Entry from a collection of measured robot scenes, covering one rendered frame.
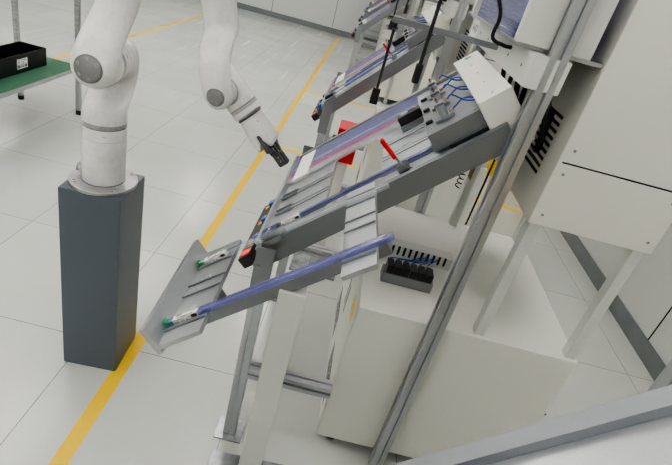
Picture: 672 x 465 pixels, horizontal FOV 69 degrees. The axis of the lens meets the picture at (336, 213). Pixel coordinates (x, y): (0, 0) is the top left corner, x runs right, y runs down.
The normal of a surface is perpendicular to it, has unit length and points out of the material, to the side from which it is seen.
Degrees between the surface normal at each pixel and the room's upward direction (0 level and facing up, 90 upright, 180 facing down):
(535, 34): 90
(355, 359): 90
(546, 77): 90
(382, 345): 90
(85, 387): 0
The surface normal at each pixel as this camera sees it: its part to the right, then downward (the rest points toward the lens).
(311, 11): -0.10, 0.46
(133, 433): 0.24, -0.85
